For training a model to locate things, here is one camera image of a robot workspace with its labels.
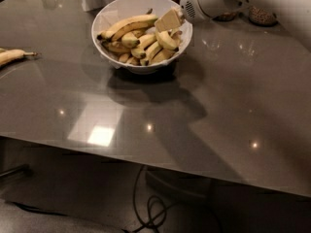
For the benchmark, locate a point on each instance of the yellow banana on table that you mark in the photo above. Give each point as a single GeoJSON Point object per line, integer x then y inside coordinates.
{"type": "Point", "coordinates": [8, 56]}

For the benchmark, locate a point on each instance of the lower centre yellow banana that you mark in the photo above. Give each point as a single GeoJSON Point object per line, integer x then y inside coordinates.
{"type": "Point", "coordinates": [151, 52]}

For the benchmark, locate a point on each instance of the glass jar of chickpeas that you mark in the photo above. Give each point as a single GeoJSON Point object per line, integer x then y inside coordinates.
{"type": "Point", "coordinates": [261, 17]}

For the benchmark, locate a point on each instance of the bottom small yellow banana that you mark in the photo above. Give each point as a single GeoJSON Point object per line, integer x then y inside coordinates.
{"type": "Point", "coordinates": [124, 57]}

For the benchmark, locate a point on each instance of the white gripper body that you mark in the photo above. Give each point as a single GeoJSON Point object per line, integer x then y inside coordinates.
{"type": "Point", "coordinates": [201, 3]}

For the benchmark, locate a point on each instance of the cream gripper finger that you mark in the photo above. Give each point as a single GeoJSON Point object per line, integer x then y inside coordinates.
{"type": "Point", "coordinates": [179, 13]}
{"type": "Point", "coordinates": [168, 21]}

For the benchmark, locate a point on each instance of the glass jar of nuts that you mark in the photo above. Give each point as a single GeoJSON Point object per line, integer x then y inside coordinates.
{"type": "Point", "coordinates": [229, 16]}

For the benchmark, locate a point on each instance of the long top yellow banana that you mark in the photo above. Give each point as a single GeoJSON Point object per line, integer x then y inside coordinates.
{"type": "Point", "coordinates": [118, 29]}

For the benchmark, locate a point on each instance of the curved right yellow banana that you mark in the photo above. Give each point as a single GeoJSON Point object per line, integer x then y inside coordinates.
{"type": "Point", "coordinates": [166, 40]}

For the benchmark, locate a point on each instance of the left lower yellow banana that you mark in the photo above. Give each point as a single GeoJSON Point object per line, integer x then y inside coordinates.
{"type": "Point", "coordinates": [115, 47]}

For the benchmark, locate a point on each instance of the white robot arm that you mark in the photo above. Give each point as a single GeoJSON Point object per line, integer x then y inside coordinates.
{"type": "Point", "coordinates": [293, 15]}

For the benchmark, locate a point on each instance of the short middle yellow banana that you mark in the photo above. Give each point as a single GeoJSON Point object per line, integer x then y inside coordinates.
{"type": "Point", "coordinates": [130, 40]}

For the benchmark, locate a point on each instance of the lower right yellow banana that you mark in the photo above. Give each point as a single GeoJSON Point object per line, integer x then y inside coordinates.
{"type": "Point", "coordinates": [164, 54]}

